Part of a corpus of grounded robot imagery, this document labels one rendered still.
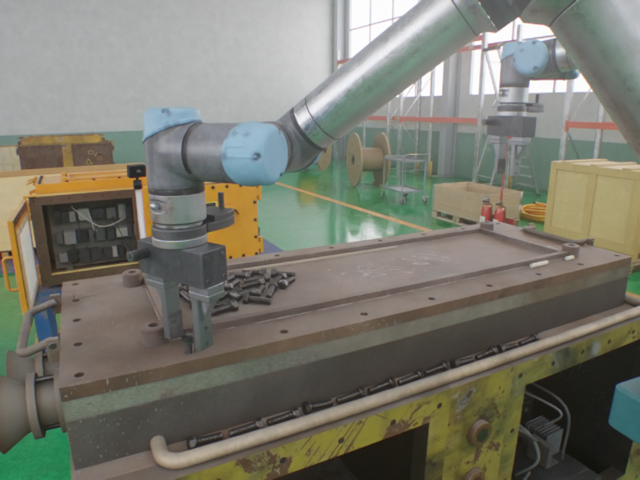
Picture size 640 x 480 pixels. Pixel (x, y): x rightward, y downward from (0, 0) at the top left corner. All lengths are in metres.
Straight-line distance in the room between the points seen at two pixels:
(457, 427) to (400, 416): 0.15
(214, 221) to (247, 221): 2.84
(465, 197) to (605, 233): 2.32
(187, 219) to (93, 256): 2.91
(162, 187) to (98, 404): 0.31
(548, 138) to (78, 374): 11.50
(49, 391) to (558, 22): 0.82
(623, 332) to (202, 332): 0.98
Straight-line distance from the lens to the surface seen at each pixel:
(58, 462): 2.93
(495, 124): 1.36
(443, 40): 0.61
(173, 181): 0.64
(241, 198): 3.48
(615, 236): 6.17
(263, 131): 0.56
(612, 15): 0.45
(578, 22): 0.46
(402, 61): 0.61
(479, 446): 1.06
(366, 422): 0.83
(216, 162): 0.58
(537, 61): 1.14
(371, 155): 11.21
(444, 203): 8.02
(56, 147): 9.10
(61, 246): 3.57
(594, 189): 6.26
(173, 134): 0.63
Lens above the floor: 1.71
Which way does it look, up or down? 15 degrees down
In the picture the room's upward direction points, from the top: straight up
